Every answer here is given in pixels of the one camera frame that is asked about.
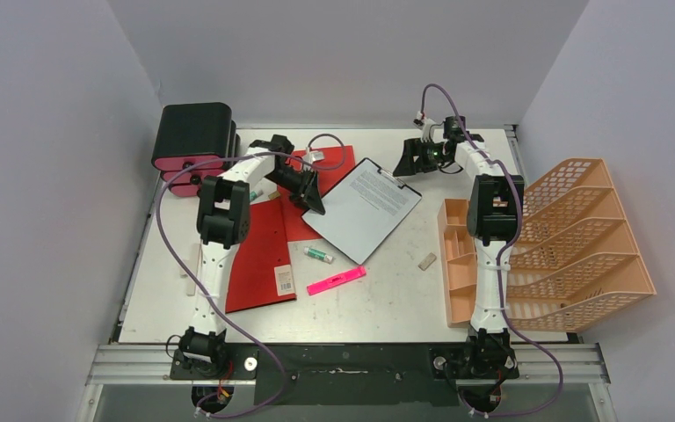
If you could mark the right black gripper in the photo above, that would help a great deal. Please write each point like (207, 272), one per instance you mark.
(417, 155)

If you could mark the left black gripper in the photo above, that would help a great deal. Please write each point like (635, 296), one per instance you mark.
(308, 193)

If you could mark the thin red folder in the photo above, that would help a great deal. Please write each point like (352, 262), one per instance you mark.
(296, 229)

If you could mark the black clipboard with paper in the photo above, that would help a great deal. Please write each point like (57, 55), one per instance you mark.
(362, 209)

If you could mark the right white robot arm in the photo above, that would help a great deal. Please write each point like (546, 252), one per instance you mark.
(493, 223)

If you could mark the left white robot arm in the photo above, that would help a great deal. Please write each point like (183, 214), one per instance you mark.
(223, 223)

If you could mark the green white glue stick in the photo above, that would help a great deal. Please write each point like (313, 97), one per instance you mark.
(317, 254)

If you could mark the pink highlighter marker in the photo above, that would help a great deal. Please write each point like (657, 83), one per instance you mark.
(336, 280)

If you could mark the thick red binder folder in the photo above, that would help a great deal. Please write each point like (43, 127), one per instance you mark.
(262, 273)

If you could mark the small beige eraser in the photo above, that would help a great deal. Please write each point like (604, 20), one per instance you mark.
(427, 261)

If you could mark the black pink drawer unit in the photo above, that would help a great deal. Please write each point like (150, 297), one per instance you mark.
(189, 134)

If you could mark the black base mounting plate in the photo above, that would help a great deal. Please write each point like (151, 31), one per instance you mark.
(438, 374)

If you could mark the orange plastic file organizer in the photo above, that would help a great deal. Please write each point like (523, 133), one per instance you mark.
(576, 261)

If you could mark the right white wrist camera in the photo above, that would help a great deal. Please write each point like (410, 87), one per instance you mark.
(426, 126)

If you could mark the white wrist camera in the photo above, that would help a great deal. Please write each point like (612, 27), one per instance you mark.
(426, 126)
(313, 156)

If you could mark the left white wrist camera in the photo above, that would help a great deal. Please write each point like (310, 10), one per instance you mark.
(313, 156)

